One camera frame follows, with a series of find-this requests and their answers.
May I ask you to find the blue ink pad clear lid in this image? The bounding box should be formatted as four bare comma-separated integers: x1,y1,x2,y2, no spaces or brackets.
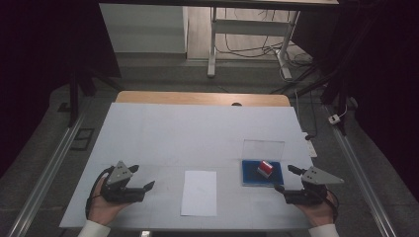
240,138,286,189

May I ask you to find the tangle of dark floor cables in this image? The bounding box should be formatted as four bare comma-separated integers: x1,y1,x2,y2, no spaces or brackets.
215,8,314,68

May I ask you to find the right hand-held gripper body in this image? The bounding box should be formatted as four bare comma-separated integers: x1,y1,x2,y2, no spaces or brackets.
283,165,346,206

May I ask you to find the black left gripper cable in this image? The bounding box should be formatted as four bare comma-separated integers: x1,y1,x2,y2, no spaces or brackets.
85,165,116,220

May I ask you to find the white partition panel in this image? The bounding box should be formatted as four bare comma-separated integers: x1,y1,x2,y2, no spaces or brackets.
99,3,189,54

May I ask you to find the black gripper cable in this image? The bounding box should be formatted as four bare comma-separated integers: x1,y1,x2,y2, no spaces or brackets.
85,165,116,220
325,188,340,222

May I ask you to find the person's left hand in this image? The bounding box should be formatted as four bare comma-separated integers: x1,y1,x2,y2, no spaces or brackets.
87,172,132,227

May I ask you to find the red stamp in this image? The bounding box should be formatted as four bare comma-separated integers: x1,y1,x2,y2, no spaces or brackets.
256,160,275,180

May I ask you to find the metal floor rail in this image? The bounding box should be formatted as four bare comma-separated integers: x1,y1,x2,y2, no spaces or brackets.
7,108,89,237
323,104,399,237

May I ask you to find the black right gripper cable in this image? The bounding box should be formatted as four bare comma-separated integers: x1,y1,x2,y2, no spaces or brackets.
325,188,340,222

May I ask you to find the small white paper sheet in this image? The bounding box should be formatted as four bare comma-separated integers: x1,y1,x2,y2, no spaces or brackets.
180,169,218,218

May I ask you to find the dark floor outlet plate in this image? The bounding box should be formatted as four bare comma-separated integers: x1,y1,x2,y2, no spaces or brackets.
70,127,96,152

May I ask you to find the white adapter with cable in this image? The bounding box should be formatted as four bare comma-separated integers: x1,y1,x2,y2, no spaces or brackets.
327,104,349,125

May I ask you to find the dark curtain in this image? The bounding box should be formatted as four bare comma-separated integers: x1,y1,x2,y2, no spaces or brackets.
291,0,419,203
0,0,123,181

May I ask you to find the black stand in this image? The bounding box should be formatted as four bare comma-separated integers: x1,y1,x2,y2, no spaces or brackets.
269,57,352,136
66,68,126,128

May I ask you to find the large white table cover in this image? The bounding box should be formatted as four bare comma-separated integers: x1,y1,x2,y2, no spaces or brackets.
58,102,318,231

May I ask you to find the white desk frame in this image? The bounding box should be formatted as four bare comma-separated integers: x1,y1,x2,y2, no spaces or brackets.
207,6,301,81

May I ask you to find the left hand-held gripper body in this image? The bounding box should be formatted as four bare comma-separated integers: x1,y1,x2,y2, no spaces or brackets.
100,160,146,203

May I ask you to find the person's right hand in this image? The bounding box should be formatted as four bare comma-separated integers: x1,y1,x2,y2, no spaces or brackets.
293,191,338,229

